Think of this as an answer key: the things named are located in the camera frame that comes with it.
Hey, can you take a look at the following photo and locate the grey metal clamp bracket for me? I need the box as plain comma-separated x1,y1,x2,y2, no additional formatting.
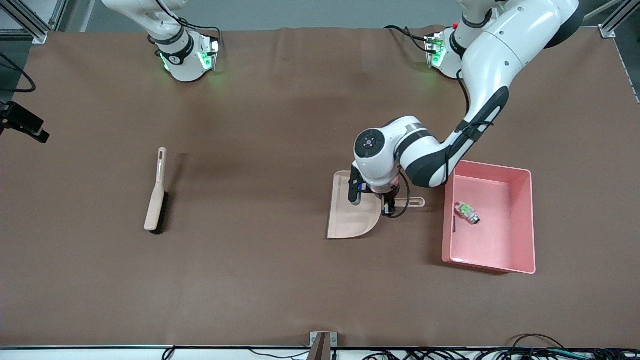
309,331,338,360

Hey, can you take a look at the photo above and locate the black looped cable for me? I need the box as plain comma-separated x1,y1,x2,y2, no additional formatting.
509,333,568,351

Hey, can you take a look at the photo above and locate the aluminium frame profile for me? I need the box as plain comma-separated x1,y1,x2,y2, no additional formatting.
597,0,640,104
0,0,68,45

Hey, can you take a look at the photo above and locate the black base cable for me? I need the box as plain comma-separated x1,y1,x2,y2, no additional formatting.
384,25,432,53
177,17,223,43

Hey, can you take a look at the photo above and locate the beige brush with black bristles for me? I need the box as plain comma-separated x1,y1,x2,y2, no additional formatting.
144,147,170,235

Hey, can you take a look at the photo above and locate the brown table cover sheet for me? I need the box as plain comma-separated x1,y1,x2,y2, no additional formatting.
0,25,640,349

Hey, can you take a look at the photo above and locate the beige plastic dustpan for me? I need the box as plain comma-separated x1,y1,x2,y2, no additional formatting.
326,170,426,240

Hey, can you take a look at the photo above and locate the pink plastic bin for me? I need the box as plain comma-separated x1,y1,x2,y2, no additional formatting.
442,159,537,275

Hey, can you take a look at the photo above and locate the white green electronic component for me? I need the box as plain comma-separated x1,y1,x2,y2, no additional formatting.
455,201,481,226

